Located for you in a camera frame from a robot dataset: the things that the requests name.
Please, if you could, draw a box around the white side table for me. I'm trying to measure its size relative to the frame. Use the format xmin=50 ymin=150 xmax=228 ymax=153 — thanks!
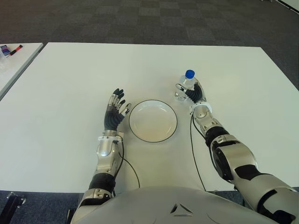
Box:
xmin=0 ymin=42 xmax=44 ymax=100

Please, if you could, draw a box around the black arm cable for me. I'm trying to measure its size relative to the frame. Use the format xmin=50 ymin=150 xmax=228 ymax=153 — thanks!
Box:
xmin=114 ymin=137 xmax=141 ymax=196
xmin=189 ymin=112 xmax=207 ymax=191

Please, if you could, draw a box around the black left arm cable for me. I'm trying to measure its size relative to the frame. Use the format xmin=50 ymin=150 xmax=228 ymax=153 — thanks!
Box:
xmin=114 ymin=137 xmax=141 ymax=196

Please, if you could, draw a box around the grey robot torso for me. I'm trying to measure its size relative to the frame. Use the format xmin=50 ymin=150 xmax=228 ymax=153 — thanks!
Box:
xmin=71 ymin=186 xmax=260 ymax=224

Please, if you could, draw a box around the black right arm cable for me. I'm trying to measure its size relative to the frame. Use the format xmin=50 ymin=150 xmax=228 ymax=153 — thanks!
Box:
xmin=189 ymin=112 xmax=207 ymax=191

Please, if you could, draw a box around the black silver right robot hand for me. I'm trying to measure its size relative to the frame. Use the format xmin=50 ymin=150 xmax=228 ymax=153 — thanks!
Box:
xmin=175 ymin=78 xmax=207 ymax=105

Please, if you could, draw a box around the white plate black rim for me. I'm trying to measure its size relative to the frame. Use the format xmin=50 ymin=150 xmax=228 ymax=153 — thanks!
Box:
xmin=128 ymin=99 xmax=178 ymax=143

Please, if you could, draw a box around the clear water bottle blue cap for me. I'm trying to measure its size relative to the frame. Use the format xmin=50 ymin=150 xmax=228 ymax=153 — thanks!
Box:
xmin=174 ymin=69 xmax=196 ymax=101

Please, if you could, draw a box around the white board panel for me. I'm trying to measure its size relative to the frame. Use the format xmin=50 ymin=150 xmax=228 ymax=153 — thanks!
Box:
xmin=278 ymin=0 xmax=299 ymax=12

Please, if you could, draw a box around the red black marker pen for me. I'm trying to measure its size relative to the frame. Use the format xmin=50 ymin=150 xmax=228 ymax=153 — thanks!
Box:
xmin=9 ymin=44 xmax=23 ymax=56

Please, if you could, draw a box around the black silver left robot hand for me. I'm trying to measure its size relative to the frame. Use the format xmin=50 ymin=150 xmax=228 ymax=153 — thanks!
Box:
xmin=104 ymin=88 xmax=133 ymax=132

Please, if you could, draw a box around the black metal stand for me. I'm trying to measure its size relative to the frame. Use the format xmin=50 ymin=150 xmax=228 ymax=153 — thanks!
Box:
xmin=0 ymin=191 xmax=26 ymax=224

